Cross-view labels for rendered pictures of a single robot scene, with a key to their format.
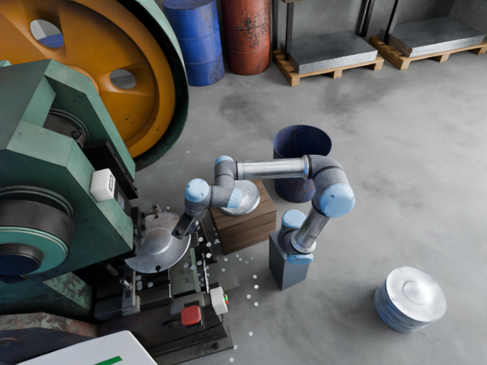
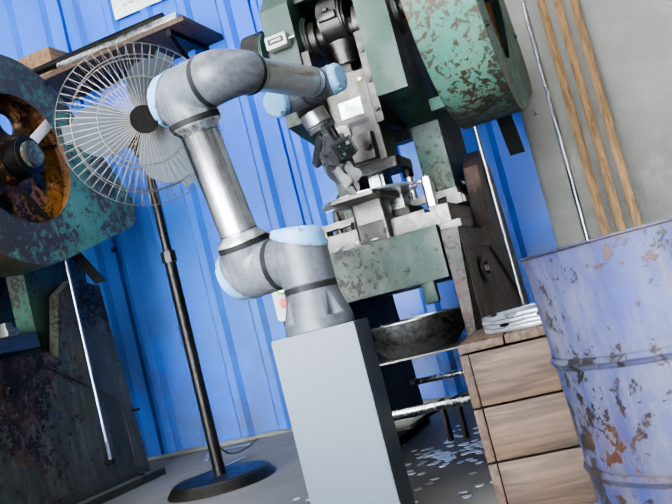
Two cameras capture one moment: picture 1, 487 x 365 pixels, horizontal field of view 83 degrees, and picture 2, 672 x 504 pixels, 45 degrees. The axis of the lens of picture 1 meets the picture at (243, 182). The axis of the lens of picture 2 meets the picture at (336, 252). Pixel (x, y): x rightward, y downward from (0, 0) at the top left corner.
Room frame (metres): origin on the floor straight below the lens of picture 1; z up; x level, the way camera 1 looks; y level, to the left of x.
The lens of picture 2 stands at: (1.65, -1.71, 0.46)
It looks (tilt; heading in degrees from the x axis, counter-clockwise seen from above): 5 degrees up; 119
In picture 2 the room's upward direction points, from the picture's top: 14 degrees counter-clockwise
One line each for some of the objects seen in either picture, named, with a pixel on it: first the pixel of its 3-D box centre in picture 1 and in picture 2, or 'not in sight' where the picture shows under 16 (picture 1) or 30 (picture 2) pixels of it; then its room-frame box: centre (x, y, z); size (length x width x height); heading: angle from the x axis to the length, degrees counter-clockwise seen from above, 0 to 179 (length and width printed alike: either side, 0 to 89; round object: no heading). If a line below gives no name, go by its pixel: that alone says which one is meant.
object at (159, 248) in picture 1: (156, 240); (369, 197); (0.62, 0.40, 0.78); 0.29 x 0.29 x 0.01
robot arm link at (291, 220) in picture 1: (293, 224); (299, 255); (0.73, -0.23, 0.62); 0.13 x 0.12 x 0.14; 179
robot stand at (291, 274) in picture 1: (288, 258); (346, 431); (0.73, -0.23, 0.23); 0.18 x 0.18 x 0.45; 19
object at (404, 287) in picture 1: (415, 292); not in sight; (0.45, -0.86, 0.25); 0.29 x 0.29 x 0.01
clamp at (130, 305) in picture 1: (127, 288); (335, 223); (0.43, 0.50, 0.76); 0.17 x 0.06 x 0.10; 9
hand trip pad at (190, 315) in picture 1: (192, 317); not in sight; (0.31, 0.24, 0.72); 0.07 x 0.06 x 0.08; 99
